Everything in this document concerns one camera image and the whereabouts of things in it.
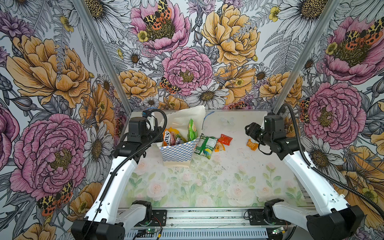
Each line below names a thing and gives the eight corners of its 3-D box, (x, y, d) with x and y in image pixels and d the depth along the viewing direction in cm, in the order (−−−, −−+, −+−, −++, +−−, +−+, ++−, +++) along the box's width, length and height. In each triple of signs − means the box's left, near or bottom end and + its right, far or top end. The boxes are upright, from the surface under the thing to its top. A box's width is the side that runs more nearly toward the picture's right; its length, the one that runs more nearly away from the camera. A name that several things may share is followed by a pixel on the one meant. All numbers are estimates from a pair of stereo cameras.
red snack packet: (217, 142, 105) (217, 139, 102) (221, 136, 109) (221, 133, 106) (228, 147, 103) (228, 144, 100) (231, 140, 106) (232, 137, 104)
